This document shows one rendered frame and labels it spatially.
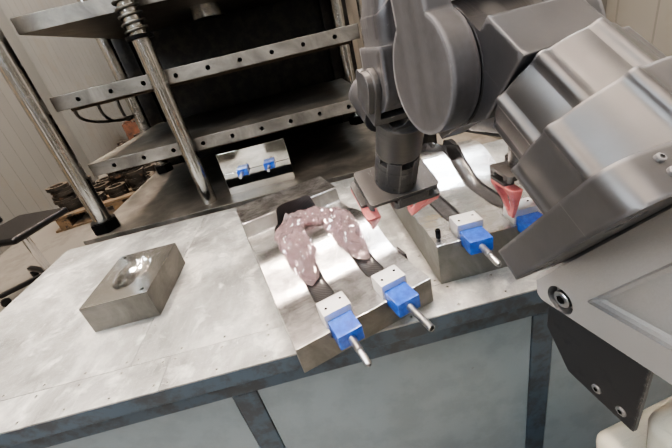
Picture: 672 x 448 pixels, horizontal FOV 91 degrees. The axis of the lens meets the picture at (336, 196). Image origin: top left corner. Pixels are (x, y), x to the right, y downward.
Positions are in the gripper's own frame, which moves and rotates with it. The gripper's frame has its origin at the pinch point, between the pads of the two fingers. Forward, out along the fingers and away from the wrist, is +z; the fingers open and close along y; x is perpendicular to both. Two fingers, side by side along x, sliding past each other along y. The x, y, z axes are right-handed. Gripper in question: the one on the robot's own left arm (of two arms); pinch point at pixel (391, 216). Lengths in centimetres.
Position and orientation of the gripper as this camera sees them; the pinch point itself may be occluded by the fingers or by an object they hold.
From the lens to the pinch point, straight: 54.1
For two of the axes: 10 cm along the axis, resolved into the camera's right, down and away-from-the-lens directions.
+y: -9.4, 3.1, -1.6
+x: 3.4, 7.1, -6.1
